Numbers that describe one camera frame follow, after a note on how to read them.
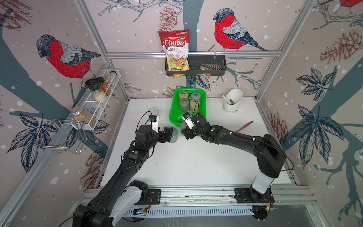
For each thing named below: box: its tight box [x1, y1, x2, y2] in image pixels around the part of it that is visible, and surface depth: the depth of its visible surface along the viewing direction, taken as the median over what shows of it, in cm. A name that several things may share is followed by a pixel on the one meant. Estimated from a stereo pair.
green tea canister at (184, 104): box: [179, 98, 190, 113], surface depth 109 cm
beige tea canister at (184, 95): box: [179, 91, 189, 99], surface depth 114 cm
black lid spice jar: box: [85, 78, 108, 104], surface depth 73 cm
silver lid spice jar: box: [70, 106, 92, 124], surface depth 61 cm
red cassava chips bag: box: [157, 29, 191, 79], surface depth 85 cm
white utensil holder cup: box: [222, 88, 244, 114], surface depth 109 cm
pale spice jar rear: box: [106, 70, 118, 86], surface depth 87 cm
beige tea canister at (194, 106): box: [189, 98, 200, 114], surface depth 109 cm
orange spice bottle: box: [96, 76, 112, 97], surface depth 78 cm
